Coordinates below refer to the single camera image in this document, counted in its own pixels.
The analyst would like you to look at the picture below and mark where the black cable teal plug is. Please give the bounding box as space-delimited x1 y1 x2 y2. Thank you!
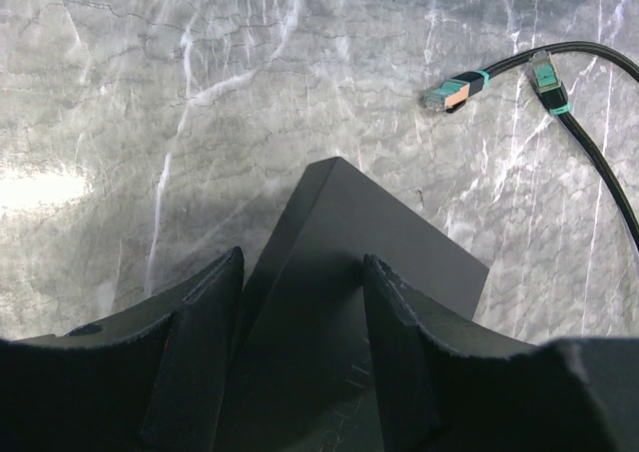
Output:
529 50 638 247

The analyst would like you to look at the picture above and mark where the black cable with plug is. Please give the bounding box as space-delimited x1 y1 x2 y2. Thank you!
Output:
423 41 639 114

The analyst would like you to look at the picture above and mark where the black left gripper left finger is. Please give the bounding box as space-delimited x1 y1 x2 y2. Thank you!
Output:
1 248 244 451

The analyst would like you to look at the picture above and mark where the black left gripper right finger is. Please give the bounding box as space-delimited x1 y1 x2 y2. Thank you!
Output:
363 255 638 451

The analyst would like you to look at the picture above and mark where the black box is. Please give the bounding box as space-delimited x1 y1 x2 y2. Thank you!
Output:
215 157 488 451

